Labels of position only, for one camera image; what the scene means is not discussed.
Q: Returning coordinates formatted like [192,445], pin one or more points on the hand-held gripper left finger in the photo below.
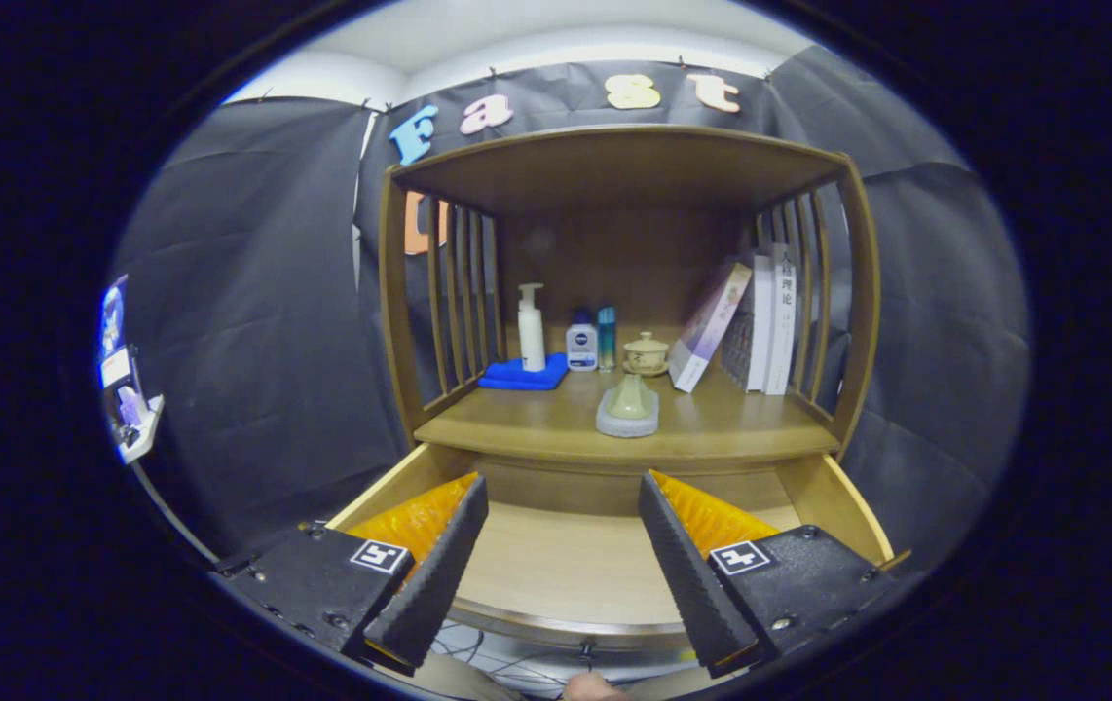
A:
[434,584]

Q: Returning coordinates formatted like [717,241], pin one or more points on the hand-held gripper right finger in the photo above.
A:
[687,574]

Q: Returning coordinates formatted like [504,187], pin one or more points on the wooden drawer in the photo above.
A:
[556,565]

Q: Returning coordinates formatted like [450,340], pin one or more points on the wooden countertop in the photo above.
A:
[722,428]

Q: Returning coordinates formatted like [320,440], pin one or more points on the wooden cabinet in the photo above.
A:
[614,166]

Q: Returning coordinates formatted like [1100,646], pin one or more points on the beige lidded tea cup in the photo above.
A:
[646,355]

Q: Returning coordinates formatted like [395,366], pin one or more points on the blue folded cloth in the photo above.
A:
[517,375]

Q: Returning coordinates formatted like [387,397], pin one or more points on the dark patterned book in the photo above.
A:
[737,350]

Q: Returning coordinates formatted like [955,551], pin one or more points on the purple white book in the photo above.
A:
[707,331]

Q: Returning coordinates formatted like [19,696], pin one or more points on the slim teal bottle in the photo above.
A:
[607,341]

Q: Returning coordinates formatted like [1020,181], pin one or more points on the white lotion bottle blue cap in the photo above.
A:
[581,349]

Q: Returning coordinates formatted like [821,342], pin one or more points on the white pump bottle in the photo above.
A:
[532,341]

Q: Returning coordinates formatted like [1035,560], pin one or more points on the white book with print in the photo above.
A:
[782,326]

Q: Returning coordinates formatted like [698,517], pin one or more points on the black backdrop cloth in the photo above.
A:
[254,341]

